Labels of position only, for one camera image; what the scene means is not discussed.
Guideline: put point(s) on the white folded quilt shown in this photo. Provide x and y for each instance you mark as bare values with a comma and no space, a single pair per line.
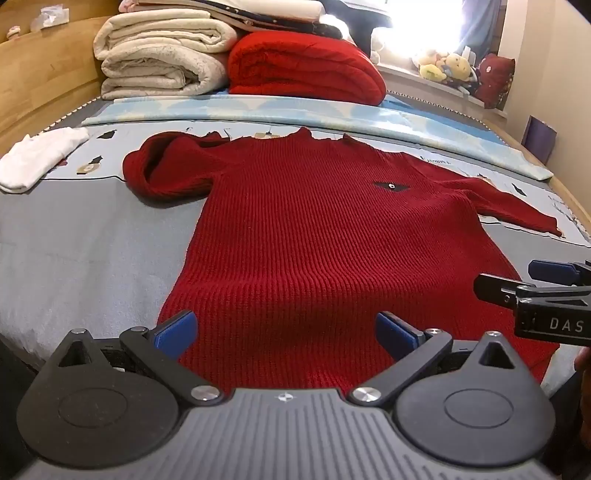
249,10

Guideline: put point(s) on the red knit sweater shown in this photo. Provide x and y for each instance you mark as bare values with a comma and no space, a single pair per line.
304,258

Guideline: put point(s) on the dark red cushion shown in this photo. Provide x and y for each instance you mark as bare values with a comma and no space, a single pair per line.
495,78

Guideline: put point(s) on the yellow plush toy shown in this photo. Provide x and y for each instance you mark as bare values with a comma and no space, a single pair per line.
450,67

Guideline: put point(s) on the dark printed folded cloth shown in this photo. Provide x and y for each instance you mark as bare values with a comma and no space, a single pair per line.
286,25

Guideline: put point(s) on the purple box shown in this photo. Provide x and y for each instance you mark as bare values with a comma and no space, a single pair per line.
539,138

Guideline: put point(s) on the white folded cloth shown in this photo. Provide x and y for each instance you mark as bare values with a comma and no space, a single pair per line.
34,154

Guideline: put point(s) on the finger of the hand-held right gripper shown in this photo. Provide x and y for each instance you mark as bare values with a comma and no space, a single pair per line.
496,288
551,271

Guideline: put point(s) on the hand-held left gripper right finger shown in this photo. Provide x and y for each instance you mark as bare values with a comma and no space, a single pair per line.
391,331

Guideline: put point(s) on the red folded blanket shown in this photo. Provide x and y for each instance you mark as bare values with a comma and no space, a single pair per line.
304,64

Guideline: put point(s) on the blue curtain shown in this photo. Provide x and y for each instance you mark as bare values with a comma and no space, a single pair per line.
480,23

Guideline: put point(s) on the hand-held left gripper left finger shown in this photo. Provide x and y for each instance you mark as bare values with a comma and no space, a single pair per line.
178,331

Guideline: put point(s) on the cream folded blanket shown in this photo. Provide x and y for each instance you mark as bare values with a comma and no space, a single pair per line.
161,55

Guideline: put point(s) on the light blue folded quilt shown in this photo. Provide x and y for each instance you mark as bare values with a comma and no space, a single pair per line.
323,115

